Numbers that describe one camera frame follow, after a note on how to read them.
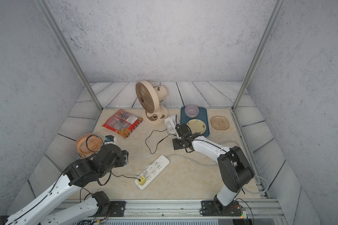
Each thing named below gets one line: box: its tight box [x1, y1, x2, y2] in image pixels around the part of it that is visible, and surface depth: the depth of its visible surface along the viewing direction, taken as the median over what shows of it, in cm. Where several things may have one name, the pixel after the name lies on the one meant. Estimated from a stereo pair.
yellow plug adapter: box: [137, 175, 146, 186], surface depth 79 cm
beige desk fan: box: [135, 80, 169, 125], surface depth 101 cm
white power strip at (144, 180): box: [134, 154, 170, 190], surface depth 85 cm
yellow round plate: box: [186, 119, 207, 135], surface depth 110 cm
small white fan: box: [164, 115, 180, 139], surface depth 99 cm
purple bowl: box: [184, 104, 200, 118], surface depth 114 cm
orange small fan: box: [76, 133, 104, 159], surface depth 89 cm
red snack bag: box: [101, 108, 144, 139], surface depth 109 cm
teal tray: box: [180, 106, 210, 138], surface depth 114 cm
